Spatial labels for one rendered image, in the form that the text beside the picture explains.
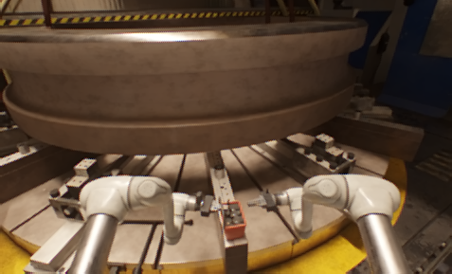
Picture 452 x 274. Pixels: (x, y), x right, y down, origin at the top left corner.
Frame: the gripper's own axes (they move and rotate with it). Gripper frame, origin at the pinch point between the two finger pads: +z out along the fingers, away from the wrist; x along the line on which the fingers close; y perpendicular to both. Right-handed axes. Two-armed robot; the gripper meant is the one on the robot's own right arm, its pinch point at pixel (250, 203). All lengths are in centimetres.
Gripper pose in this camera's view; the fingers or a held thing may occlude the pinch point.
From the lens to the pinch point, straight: 145.4
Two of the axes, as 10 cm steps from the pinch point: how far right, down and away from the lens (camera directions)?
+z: -9.8, 1.0, -1.5
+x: 1.8, 4.6, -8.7
